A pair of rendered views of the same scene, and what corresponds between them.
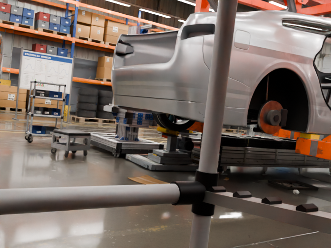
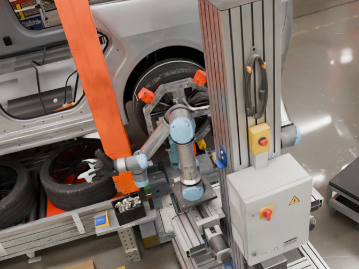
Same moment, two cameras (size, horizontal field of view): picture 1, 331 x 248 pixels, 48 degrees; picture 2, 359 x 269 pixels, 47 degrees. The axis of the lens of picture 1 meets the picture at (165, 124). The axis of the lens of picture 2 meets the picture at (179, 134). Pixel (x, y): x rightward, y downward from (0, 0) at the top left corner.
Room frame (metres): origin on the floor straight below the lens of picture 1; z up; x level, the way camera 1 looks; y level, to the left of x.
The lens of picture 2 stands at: (7.56, 0.90, 2.61)
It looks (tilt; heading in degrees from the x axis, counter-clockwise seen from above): 37 degrees down; 202
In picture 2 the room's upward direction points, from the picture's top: 10 degrees counter-clockwise
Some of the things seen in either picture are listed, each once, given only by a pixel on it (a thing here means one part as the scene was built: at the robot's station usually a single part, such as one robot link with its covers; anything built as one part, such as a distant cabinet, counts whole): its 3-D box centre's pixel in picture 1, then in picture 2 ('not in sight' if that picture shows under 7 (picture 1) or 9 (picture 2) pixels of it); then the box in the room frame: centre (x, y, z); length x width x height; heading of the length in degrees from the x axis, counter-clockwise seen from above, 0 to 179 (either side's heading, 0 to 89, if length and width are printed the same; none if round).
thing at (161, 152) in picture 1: (171, 144); (185, 153); (5.04, -0.11, 0.32); 0.40 x 0.30 x 0.28; 120
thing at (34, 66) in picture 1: (45, 86); not in sight; (10.30, 3.43, 0.98); 1.50 x 0.50 x 1.95; 125
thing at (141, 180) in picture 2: not in sight; (140, 174); (6.10, 0.04, 1.12); 0.11 x 0.08 x 0.11; 21
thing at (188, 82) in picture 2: not in sight; (181, 114); (5.18, -0.03, 0.85); 0.54 x 0.07 x 0.54; 120
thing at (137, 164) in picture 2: not in sight; (136, 163); (6.12, 0.04, 1.21); 0.11 x 0.08 x 0.09; 111
